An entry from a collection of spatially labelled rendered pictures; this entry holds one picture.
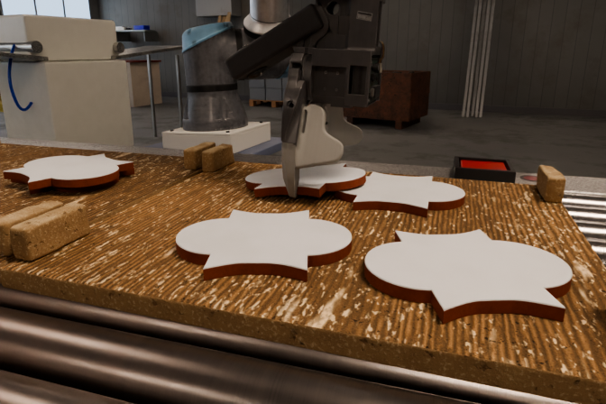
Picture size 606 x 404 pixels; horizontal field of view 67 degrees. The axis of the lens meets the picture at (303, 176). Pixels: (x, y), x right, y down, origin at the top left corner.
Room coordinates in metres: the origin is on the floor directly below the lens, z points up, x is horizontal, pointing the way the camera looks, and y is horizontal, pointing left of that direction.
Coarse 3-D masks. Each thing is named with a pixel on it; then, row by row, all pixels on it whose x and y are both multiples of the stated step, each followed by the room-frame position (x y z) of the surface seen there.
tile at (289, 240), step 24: (240, 216) 0.37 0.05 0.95; (264, 216) 0.37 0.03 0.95; (288, 216) 0.37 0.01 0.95; (192, 240) 0.32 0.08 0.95; (216, 240) 0.32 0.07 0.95; (240, 240) 0.32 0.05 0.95; (264, 240) 0.32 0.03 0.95; (288, 240) 0.32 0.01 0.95; (312, 240) 0.32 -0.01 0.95; (336, 240) 0.32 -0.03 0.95; (216, 264) 0.28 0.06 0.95; (240, 264) 0.29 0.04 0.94; (264, 264) 0.29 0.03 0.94; (288, 264) 0.28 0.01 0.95; (312, 264) 0.30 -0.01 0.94
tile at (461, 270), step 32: (384, 256) 0.29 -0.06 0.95; (416, 256) 0.29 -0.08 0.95; (448, 256) 0.29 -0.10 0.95; (480, 256) 0.29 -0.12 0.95; (512, 256) 0.29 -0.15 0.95; (544, 256) 0.29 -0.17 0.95; (384, 288) 0.26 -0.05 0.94; (416, 288) 0.25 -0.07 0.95; (448, 288) 0.25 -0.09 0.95; (480, 288) 0.25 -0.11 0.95; (512, 288) 0.25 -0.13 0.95; (544, 288) 0.25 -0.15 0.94; (448, 320) 0.23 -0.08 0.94
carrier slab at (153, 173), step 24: (0, 144) 0.74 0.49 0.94; (0, 168) 0.58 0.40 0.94; (144, 168) 0.58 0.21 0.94; (168, 168) 0.58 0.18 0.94; (0, 192) 0.48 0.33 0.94; (24, 192) 0.48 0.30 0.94; (48, 192) 0.48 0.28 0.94; (72, 192) 0.48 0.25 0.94; (96, 192) 0.48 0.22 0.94; (120, 192) 0.48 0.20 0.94; (144, 192) 0.48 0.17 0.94; (0, 216) 0.40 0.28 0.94; (96, 216) 0.40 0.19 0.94; (0, 264) 0.30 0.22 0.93
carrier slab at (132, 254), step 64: (192, 192) 0.48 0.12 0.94; (512, 192) 0.48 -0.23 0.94; (64, 256) 0.32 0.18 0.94; (128, 256) 0.32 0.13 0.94; (576, 256) 0.32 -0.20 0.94; (192, 320) 0.25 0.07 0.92; (256, 320) 0.24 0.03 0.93; (320, 320) 0.23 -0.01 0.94; (384, 320) 0.23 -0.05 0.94; (512, 320) 0.23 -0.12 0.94; (576, 320) 0.23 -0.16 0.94; (512, 384) 0.19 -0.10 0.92; (576, 384) 0.18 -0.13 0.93
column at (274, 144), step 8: (152, 144) 1.07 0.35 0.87; (160, 144) 1.07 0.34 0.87; (264, 144) 1.07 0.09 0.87; (272, 144) 1.07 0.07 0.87; (280, 144) 1.10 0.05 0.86; (240, 152) 0.98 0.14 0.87; (248, 152) 0.98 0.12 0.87; (256, 152) 0.99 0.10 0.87; (264, 152) 1.02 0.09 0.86; (272, 152) 1.06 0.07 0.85
